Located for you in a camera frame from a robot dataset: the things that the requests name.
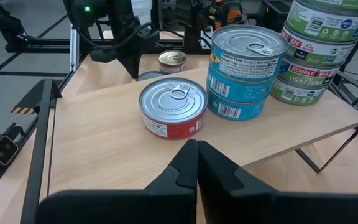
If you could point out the black depth camera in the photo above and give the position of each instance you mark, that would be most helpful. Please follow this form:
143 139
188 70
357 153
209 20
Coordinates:
2 151

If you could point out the orange black wheeled machine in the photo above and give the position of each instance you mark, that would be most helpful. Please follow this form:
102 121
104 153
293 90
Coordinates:
233 14

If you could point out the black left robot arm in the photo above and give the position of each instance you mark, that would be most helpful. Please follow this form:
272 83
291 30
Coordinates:
194 40

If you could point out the silver aluminium post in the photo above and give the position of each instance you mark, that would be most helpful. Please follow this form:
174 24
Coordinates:
74 46

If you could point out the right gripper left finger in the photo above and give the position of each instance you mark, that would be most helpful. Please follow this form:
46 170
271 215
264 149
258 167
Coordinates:
120 208

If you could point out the teal label tuna can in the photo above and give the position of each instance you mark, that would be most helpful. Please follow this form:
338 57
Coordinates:
238 90
235 110
235 40

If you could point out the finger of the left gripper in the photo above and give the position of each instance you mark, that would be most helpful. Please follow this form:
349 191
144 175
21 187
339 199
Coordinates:
131 62

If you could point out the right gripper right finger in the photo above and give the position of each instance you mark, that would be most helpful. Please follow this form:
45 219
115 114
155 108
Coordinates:
259 208

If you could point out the blue label gold can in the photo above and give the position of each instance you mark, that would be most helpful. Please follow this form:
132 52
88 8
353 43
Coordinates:
172 59

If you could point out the black electronics rack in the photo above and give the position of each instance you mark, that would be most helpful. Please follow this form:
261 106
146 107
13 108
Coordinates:
275 15

